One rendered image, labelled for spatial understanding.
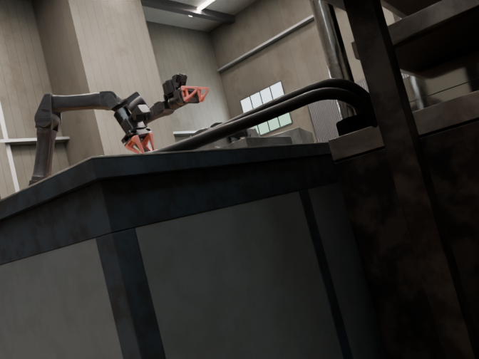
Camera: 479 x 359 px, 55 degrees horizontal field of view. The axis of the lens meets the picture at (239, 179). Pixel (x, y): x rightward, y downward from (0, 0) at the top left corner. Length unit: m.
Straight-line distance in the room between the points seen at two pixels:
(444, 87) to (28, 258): 1.32
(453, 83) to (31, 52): 10.82
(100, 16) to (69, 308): 10.51
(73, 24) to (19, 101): 2.06
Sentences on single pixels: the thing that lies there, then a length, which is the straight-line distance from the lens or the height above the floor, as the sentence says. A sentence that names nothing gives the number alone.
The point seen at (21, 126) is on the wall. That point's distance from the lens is 11.02.
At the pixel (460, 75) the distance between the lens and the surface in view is 1.66.
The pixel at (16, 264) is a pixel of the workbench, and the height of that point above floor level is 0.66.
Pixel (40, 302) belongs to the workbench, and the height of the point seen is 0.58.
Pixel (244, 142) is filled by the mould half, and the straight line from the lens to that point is 1.33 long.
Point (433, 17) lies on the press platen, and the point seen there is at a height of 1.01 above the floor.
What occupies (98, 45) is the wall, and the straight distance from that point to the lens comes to 10.86.
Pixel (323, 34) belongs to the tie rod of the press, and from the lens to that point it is 1.36.
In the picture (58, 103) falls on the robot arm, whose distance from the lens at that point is 1.83.
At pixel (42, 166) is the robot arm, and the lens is 1.83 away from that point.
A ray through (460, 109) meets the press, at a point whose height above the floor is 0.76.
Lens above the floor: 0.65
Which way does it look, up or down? 4 degrees up
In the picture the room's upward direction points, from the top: 14 degrees counter-clockwise
